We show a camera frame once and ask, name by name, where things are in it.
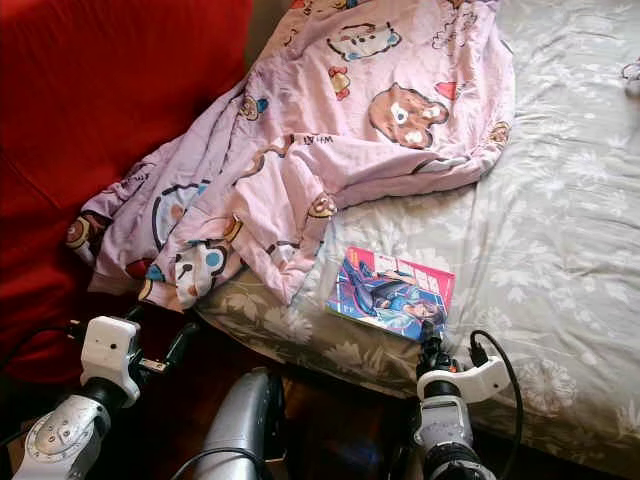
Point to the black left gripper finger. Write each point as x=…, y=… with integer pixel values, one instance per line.
x=184, y=348

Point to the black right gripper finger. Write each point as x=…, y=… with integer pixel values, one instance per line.
x=426, y=329
x=438, y=328

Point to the silver robot left leg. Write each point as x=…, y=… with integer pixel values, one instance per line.
x=245, y=420

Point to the grey floral bedsheet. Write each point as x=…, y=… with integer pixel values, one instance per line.
x=560, y=230

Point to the pink cartoon print quilt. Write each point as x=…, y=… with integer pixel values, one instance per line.
x=360, y=170

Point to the large red pillow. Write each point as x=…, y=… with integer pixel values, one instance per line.
x=100, y=120

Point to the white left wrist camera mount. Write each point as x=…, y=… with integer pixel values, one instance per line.
x=110, y=355

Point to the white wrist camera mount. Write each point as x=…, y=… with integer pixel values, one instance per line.
x=485, y=380
x=110, y=355

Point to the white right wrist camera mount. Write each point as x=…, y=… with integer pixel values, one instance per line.
x=485, y=380

